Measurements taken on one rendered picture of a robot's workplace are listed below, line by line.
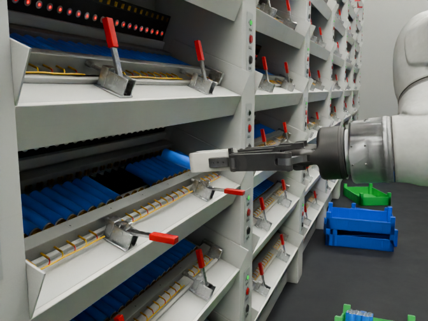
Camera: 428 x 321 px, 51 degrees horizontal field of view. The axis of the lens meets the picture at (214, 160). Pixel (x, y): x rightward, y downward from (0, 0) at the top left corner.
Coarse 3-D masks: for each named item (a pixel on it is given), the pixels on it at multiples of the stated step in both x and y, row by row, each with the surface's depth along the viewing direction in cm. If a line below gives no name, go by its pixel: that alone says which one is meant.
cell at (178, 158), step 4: (164, 152) 72; (168, 152) 72; (172, 152) 72; (176, 152) 72; (164, 156) 72; (168, 156) 72; (172, 156) 71; (176, 156) 71; (180, 156) 71; (184, 156) 71; (168, 160) 72; (172, 160) 72; (176, 160) 71; (180, 160) 71; (184, 160) 71; (188, 160) 71; (180, 164) 71; (184, 164) 71; (188, 164) 70; (188, 168) 71
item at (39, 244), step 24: (144, 192) 68; (168, 192) 74; (96, 216) 56; (120, 216) 61; (144, 216) 64; (24, 240) 46; (48, 240) 48; (72, 240) 52; (96, 240) 54; (48, 264) 46
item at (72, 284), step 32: (32, 160) 61; (64, 160) 68; (128, 192) 71; (160, 224) 66; (192, 224) 75; (96, 256) 52; (128, 256) 55; (32, 288) 39; (64, 288) 45; (96, 288) 50; (32, 320) 40; (64, 320) 47
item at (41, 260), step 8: (208, 176) 91; (216, 176) 94; (176, 192) 77; (184, 192) 80; (160, 200) 72; (168, 200) 74; (152, 208) 69; (128, 216) 63; (136, 216) 65; (96, 232) 56; (80, 240) 53; (88, 240) 54; (64, 248) 50; (72, 248) 52; (48, 256) 48; (56, 256) 49; (40, 264) 47
